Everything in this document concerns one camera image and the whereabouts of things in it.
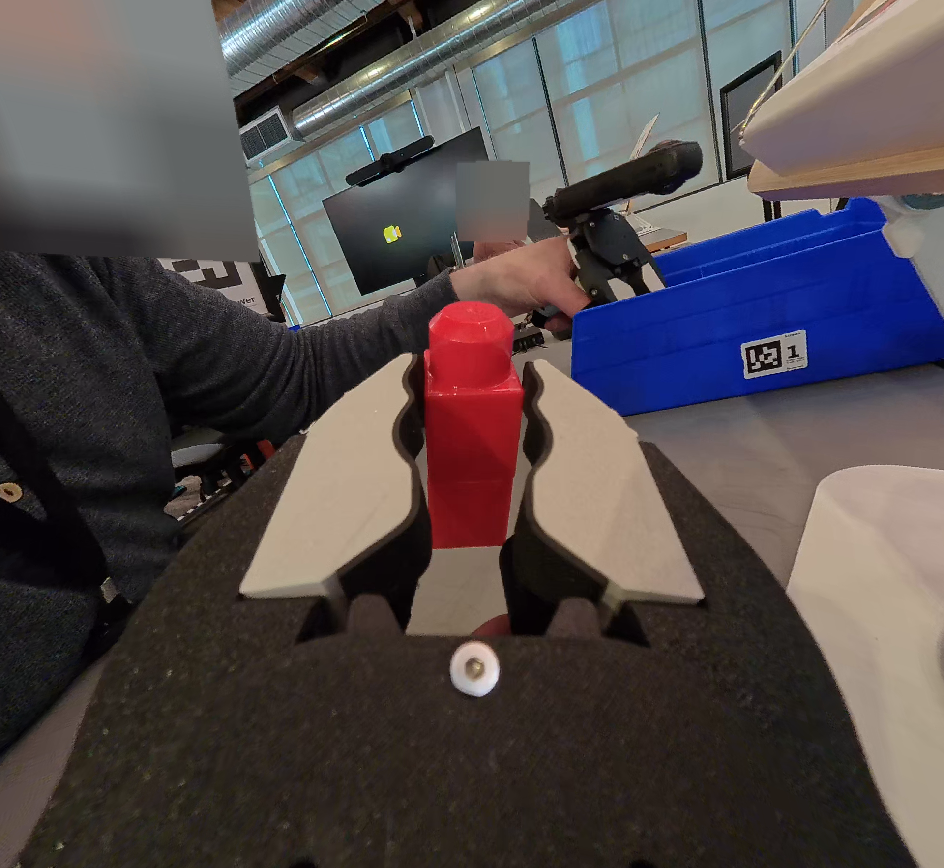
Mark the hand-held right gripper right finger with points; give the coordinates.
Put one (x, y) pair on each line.
(608, 506)

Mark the red building block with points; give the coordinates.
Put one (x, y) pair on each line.
(472, 514)
(472, 410)

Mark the ceiling air vent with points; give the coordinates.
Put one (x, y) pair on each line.
(264, 134)

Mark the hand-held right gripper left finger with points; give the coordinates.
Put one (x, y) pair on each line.
(339, 506)

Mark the black monitor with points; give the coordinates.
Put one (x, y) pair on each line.
(354, 248)

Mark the black webcam bar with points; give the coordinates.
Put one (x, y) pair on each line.
(387, 163)

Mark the dark screen on floor stand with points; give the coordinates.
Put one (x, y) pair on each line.
(748, 123)

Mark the blue tagged plastic bin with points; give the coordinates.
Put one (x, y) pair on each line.
(664, 351)

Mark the black office chair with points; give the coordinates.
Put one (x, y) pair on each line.
(199, 451)

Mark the grey desk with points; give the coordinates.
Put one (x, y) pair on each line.
(737, 455)

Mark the light wooden table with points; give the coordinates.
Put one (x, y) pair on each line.
(660, 237)

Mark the white standing sign card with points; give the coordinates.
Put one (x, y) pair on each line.
(645, 138)

